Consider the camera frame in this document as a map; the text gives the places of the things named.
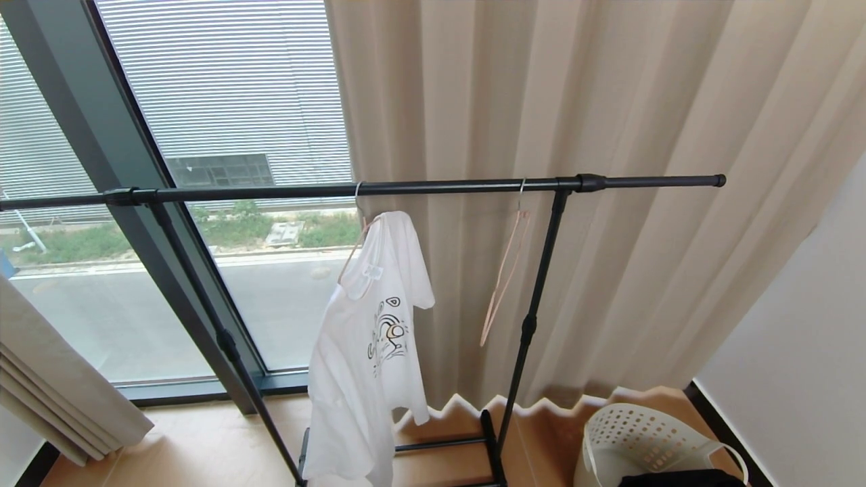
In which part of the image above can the pink clothes hanger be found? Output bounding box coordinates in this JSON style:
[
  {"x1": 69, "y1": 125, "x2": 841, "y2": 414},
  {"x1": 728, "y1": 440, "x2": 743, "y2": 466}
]
[
  {"x1": 479, "y1": 178, "x2": 532, "y2": 348},
  {"x1": 336, "y1": 183, "x2": 380, "y2": 285}
]

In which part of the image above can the white printed t-shirt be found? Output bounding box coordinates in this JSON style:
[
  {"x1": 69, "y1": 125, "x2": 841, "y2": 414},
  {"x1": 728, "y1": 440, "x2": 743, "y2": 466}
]
[{"x1": 301, "y1": 211, "x2": 436, "y2": 487}]

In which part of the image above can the black garment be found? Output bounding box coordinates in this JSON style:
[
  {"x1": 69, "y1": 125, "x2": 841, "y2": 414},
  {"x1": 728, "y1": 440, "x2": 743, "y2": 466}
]
[{"x1": 619, "y1": 469, "x2": 745, "y2": 487}]

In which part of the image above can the black clothes rack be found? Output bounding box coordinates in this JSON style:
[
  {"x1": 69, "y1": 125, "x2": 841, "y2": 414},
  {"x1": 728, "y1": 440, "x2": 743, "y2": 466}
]
[{"x1": 0, "y1": 174, "x2": 727, "y2": 487}]

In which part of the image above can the white laundry basket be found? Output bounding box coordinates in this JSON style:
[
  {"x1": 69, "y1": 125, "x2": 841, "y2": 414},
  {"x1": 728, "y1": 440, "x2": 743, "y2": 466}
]
[{"x1": 574, "y1": 402, "x2": 750, "y2": 487}]

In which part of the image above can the beige curtain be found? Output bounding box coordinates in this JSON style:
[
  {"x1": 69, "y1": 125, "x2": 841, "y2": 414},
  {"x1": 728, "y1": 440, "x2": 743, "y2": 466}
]
[
  {"x1": 0, "y1": 274, "x2": 155, "y2": 467},
  {"x1": 325, "y1": 0, "x2": 866, "y2": 413}
]

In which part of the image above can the window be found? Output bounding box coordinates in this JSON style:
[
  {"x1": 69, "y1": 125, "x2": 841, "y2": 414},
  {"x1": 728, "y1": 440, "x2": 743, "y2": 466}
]
[{"x1": 0, "y1": 0, "x2": 381, "y2": 407}]

